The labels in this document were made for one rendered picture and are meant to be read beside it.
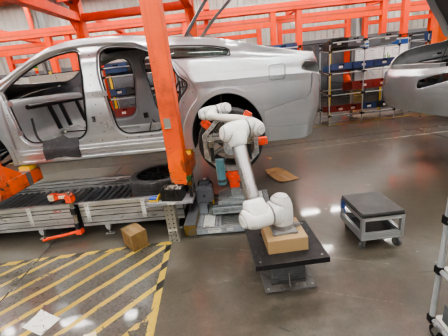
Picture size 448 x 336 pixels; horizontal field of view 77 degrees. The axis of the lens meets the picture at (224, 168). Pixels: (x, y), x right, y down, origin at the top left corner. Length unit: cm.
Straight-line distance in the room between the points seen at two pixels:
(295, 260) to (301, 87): 184
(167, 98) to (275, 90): 115
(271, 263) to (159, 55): 188
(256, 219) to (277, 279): 53
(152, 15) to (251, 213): 178
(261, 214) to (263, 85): 160
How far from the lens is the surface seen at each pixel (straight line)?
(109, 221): 331
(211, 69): 309
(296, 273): 224
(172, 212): 274
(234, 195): 311
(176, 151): 271
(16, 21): 1417
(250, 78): 309
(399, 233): 276
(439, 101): 415
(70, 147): 368
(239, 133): 191
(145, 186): 313
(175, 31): 1123
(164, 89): 263
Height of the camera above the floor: 152
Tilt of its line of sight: 19 degrees down
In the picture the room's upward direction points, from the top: 7 degrees counter-clockwise
